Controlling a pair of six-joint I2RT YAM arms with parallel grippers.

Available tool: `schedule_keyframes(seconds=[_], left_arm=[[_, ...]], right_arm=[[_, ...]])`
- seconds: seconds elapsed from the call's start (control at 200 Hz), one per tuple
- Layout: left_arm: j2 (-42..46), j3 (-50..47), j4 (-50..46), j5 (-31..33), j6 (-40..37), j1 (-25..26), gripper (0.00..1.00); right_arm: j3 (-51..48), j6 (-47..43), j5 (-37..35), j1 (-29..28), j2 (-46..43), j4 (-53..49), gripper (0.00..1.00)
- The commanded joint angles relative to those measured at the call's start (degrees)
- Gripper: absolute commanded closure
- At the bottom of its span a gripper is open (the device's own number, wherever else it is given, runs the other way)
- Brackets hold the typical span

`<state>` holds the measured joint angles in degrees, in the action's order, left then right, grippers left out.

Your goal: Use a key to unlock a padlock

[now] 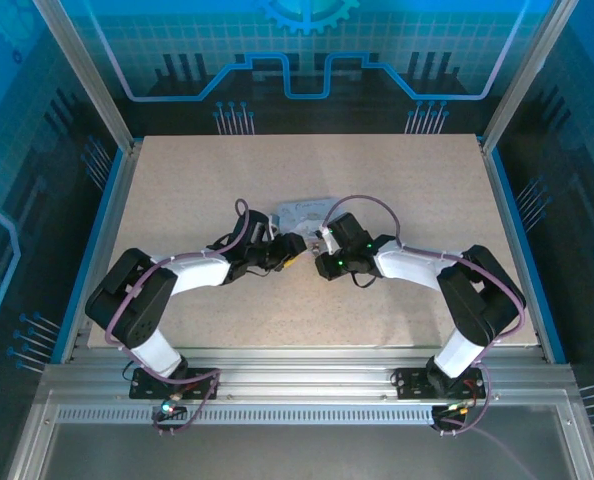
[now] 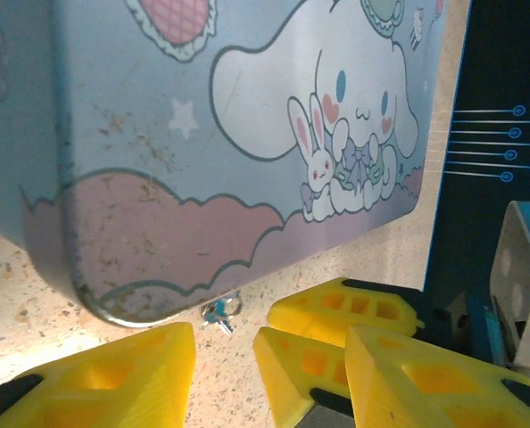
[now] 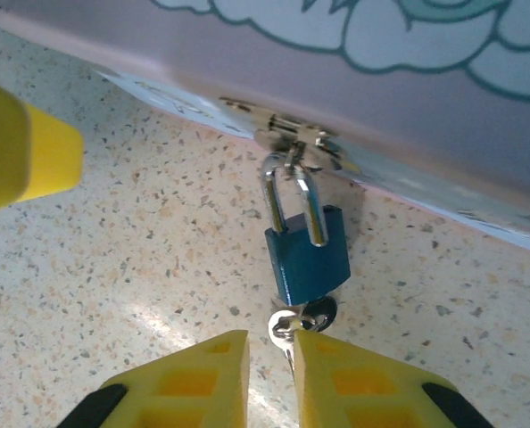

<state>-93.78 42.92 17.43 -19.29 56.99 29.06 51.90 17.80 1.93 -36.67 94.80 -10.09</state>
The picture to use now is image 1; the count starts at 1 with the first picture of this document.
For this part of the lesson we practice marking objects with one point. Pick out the clear plastic bag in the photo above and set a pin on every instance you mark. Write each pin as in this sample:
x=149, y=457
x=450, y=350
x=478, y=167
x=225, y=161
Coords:
x=297, y=210

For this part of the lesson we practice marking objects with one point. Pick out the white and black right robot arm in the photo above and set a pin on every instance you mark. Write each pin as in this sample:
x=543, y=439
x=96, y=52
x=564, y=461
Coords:
x=417, y=265

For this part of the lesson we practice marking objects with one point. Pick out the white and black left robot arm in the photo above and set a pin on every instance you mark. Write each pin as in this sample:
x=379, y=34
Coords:
x=197, y=272

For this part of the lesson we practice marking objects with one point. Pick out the blue table edge strip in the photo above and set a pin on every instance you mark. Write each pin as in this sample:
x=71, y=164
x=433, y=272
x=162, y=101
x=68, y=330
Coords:
x=94, y=240
x=519, y=230

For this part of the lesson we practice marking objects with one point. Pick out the aluminium mounting rail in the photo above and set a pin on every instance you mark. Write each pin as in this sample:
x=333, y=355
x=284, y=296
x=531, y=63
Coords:
x=302, y=375

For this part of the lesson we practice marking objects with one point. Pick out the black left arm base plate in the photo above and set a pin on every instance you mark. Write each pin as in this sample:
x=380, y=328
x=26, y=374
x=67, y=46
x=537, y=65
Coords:
x=202, y=382

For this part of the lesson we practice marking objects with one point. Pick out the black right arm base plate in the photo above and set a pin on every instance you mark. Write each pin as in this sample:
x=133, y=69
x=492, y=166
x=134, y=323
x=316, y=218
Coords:
x=409, y=385

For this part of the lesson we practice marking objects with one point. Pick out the aluminium frame post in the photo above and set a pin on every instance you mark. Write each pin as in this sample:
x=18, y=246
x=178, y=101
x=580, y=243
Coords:
x=84, y=75
x=522, y=75

